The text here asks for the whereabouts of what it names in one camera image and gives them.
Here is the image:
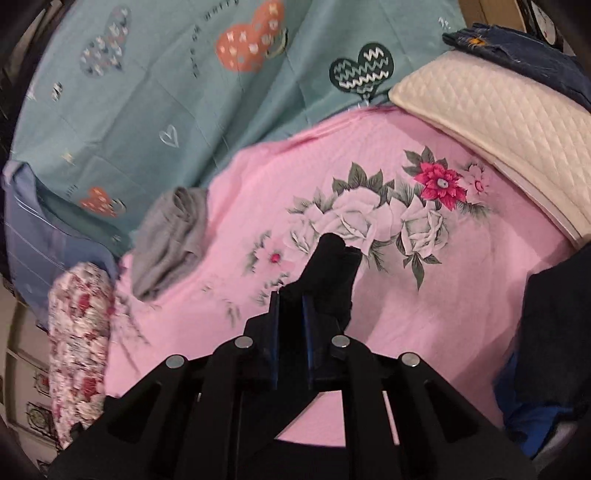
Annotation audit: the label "black pants with smiley patch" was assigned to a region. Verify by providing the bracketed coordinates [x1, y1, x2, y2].
[276, 232, 364, 393]

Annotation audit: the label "dark navy blue clothing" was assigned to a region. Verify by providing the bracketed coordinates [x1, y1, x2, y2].
[494, 245, 590, 458]

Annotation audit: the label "red white floral quilt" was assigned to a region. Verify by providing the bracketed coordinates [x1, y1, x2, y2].
[48, 263, 113, 449]

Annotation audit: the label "grey folded garment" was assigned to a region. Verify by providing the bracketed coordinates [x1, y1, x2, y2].
[131, 187, 208, 302]

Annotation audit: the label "pink floral bedsheet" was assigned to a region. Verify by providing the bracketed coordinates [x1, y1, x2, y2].
[105, 108, 572, 424]

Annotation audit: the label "blue pillow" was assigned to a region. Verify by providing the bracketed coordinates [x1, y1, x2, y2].
[2, 160, 118, 330]

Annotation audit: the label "cream quilted pillow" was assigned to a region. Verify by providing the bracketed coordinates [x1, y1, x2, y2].
[389, 51, 590, 247]

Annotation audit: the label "teal heart-print blanket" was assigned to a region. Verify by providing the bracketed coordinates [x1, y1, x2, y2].
[10, 1, 465, 254]

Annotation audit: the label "dark blue jeans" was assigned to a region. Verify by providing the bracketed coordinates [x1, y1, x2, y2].
[442, 23, 590, 111]

